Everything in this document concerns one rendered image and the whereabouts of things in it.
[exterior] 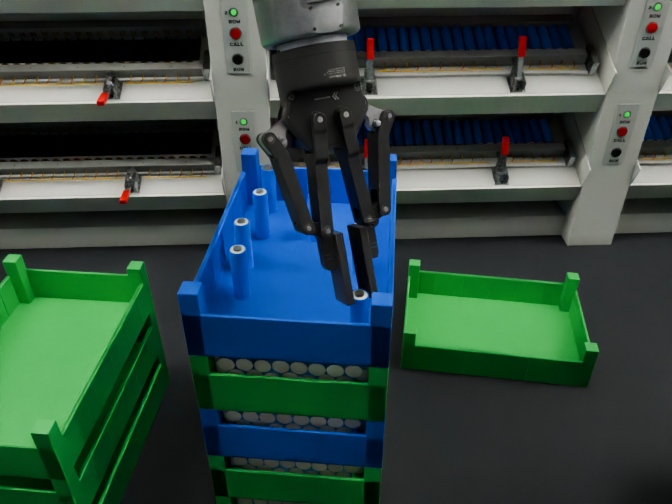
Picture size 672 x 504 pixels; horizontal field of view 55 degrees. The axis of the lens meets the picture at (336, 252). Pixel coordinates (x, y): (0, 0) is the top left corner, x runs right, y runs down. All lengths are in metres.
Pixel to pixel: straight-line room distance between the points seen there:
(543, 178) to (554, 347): 0.36
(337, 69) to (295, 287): 0.27
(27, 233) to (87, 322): 0.51
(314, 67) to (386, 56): 0.66
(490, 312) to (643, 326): 0.27
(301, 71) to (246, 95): 0.61
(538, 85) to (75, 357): 0.89
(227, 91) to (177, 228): 0.34
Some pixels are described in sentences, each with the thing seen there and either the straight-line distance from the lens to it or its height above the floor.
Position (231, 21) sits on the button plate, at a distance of 1.12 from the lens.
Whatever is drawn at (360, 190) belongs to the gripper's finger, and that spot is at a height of 0.48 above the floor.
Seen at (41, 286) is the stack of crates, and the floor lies 0.19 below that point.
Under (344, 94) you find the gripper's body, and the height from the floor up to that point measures 0.56.
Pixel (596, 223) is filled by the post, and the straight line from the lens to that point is 1.42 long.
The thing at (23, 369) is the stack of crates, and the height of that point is 0.16.
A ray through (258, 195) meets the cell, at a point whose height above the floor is 0.39.
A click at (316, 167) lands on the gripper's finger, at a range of 0.58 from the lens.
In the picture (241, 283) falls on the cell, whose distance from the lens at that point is 0.70.
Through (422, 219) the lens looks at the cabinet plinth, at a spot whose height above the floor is 0.05.
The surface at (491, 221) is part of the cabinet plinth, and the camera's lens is 1.39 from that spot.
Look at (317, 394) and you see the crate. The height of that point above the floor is 0.28.
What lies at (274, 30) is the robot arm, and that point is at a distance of 0.56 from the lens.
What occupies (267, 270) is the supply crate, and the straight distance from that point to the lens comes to 0.75.
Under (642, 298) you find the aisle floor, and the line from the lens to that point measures 1.34.
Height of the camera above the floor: 0.78
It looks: 36 degrees down
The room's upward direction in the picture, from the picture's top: straight up
